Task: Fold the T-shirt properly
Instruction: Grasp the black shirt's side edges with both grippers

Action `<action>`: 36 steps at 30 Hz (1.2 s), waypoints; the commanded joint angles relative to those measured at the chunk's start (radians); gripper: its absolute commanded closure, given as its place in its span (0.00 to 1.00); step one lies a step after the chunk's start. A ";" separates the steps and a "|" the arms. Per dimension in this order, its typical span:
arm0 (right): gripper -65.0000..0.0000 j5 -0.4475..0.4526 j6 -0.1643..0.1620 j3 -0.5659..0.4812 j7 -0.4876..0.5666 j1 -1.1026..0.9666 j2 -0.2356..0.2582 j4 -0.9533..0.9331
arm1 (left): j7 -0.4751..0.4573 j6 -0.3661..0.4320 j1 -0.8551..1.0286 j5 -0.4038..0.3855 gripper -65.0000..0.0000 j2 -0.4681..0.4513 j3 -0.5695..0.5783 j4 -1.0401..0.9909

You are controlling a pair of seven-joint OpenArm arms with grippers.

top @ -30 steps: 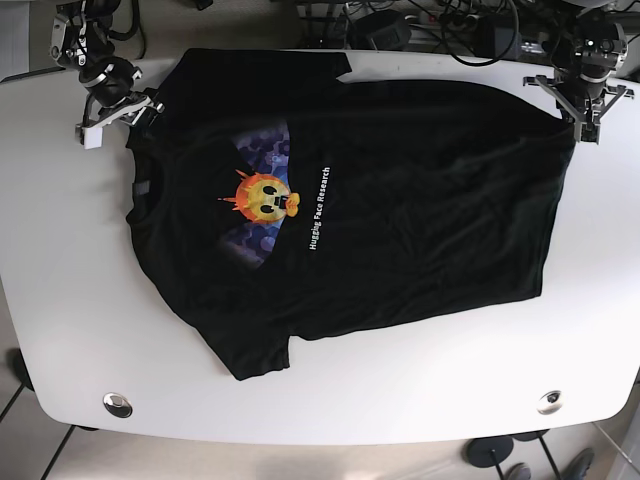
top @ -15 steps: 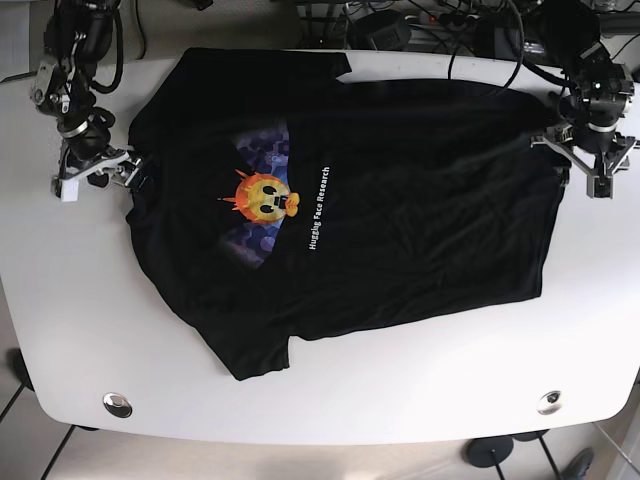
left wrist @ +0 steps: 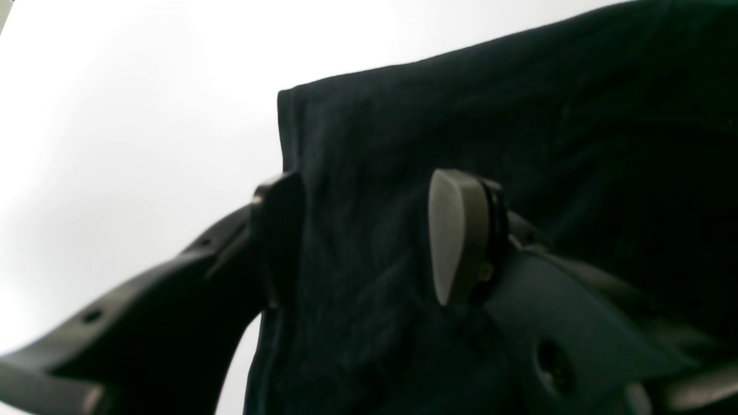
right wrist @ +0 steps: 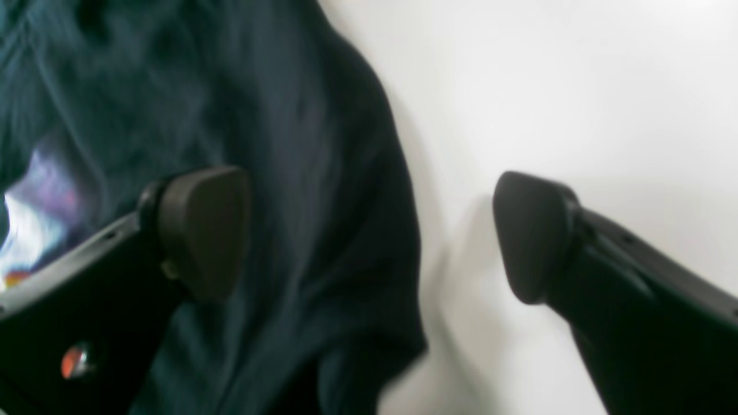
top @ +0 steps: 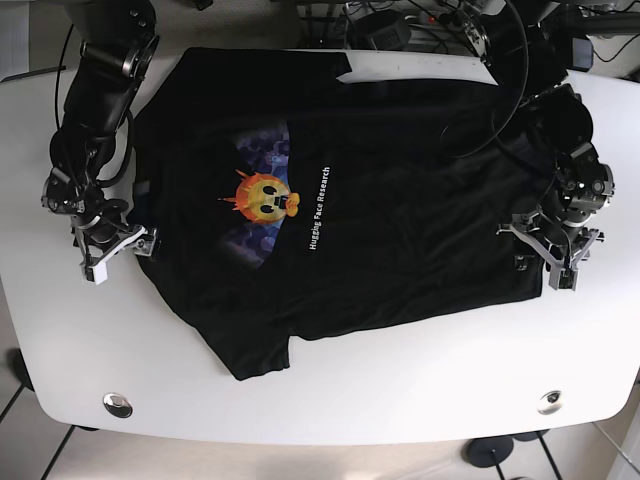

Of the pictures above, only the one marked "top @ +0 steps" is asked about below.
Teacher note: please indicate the black left table leg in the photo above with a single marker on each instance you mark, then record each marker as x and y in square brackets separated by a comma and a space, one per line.
[18, 369]

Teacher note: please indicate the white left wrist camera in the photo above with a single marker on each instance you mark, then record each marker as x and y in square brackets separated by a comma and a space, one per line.
[561, 278]

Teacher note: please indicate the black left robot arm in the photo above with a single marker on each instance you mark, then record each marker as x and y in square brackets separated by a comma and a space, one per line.
[528, 47]

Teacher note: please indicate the right silver table grommet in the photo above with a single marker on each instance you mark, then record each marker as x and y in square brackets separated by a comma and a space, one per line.
[550, 402]

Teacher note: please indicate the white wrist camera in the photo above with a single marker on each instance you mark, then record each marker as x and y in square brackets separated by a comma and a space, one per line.
[97, 270]
[561, 278]

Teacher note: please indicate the black T-shirt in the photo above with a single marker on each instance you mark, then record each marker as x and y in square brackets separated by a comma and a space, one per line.
[289, 203]

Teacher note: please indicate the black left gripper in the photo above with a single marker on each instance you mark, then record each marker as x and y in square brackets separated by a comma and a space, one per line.
[563, 247]

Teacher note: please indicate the left silver table grommet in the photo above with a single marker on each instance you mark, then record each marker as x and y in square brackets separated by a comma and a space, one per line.
[117, 405]

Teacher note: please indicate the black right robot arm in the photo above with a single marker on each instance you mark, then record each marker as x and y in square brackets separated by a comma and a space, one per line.
[118, 41]

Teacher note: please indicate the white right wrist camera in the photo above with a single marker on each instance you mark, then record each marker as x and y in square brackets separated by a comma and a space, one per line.
[97, 270]

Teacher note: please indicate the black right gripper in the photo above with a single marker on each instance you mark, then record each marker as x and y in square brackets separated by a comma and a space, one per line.
[100, 240]

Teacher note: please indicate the silver table grommet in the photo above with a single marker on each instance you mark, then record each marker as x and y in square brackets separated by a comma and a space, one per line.
[550, 402]
[117, 405]

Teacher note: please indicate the black round stand base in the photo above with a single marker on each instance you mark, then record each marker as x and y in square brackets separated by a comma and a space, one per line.
[488, 452]

